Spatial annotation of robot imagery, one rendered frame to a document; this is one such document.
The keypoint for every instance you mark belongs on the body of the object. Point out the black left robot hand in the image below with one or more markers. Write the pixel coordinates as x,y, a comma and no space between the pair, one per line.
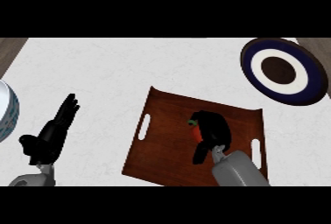
52,137

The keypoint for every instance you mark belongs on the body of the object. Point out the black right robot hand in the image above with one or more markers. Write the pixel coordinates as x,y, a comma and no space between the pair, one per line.
215,128

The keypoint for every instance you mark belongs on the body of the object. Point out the red bell pepper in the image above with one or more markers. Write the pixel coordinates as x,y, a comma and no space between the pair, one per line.
195,132

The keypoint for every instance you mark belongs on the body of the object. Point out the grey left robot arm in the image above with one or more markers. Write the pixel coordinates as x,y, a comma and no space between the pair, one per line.
36,177

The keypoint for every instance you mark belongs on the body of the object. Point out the brown wooden tray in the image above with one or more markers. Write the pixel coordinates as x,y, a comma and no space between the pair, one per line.
172,145

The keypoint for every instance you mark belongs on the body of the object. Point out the blue and white plate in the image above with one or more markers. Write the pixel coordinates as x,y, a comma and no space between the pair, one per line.
283,71

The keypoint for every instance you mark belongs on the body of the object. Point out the white and teal bowl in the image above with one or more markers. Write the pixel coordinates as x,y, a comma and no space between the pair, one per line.
8,112

